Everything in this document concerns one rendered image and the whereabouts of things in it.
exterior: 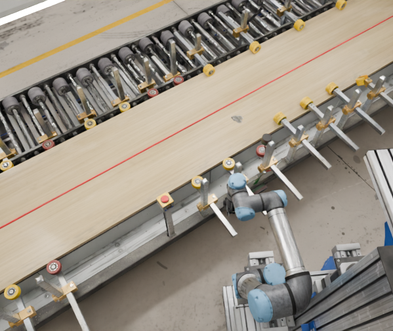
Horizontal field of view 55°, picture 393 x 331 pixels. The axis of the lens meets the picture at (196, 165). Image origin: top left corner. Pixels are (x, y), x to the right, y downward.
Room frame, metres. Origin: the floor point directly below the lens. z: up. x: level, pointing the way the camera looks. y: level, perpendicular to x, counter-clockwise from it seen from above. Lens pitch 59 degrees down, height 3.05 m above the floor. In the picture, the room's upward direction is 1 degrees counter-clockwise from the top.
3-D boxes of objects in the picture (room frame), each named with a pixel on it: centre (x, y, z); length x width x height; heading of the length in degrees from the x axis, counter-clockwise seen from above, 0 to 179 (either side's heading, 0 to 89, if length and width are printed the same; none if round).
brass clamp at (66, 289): (0.49, 0.78, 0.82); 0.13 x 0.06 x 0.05; 123
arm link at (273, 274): (0.45, -0.36, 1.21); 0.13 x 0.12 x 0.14; 101
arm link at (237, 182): (0.74, -0.17, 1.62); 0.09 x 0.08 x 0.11; 11
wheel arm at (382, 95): (1.76, -1.40, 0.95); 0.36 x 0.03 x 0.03; 33
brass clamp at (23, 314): (0.35, 0.99, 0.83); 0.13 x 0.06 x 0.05; 123
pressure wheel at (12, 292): (0.47, 1.05, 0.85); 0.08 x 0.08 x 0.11
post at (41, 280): (0.47, 0.80, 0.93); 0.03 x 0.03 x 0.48; 33
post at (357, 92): (1.69, -1.10, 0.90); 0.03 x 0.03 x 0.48; 33
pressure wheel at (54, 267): (0.61, 0.83, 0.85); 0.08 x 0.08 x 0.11
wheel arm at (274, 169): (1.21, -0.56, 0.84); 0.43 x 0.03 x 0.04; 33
